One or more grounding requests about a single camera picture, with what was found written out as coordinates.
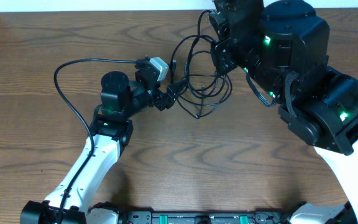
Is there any black usb cable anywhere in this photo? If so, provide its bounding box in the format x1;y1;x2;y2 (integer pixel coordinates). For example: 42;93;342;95
169;9;233;120

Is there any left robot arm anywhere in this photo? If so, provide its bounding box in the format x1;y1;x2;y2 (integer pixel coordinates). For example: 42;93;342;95
20;57;185;223

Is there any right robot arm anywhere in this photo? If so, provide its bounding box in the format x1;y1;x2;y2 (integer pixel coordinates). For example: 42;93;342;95
209;0;358;223

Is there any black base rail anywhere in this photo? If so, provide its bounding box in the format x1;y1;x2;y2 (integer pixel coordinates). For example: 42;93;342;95
87;201;358;224

